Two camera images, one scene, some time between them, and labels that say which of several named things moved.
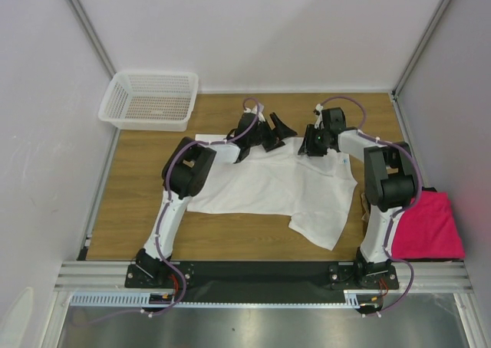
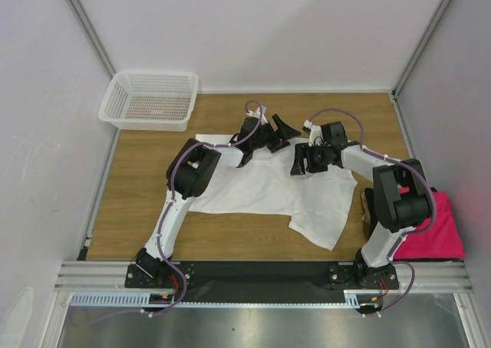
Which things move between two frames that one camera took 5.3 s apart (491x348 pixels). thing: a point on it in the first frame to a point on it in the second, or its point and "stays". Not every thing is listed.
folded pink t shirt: [427, 230] stays
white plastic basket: [150, 100] stays
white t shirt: [315, 189] stays
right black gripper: [309, 146] to [307, 158]
